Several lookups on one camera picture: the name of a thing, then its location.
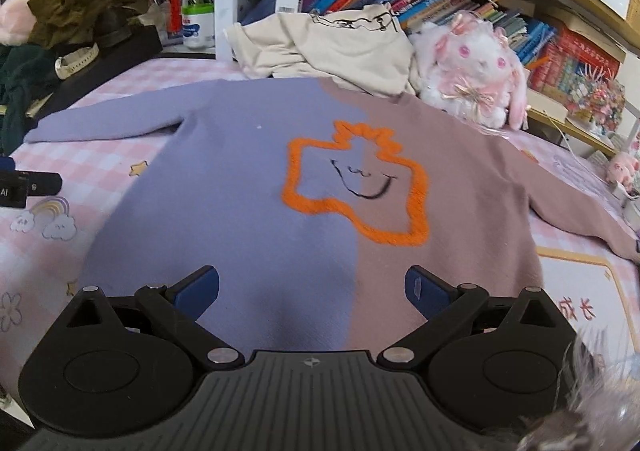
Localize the colourful paper bouquet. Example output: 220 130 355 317
575 78 627 134

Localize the pink checked printed mat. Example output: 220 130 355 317
0 58 640 412

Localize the white pink bunny plush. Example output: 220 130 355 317
407 11 532 132

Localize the cream printed shirt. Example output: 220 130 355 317
222 2 422 99

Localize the large pale pink plush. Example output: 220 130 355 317
0 0 64 46

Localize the red hanging tassel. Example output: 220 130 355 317
167 0 184 34

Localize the purple and mauve sweater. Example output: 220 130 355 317
22 76 640 353

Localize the red boxed book set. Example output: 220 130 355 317
527 26 626 106

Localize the fluffy pale sleeve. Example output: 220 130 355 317
515 331 640 451

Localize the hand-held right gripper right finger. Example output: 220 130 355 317
376 265 577 369

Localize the small pink plush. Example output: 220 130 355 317
606 151 640 192

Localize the white green pen jar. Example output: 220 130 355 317
181 3 216 51

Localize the cream wristwatch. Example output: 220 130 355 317
54 43 100 80

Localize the dark green cloth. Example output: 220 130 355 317
0 43 64 156

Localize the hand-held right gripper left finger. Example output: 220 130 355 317
51 265 245 370

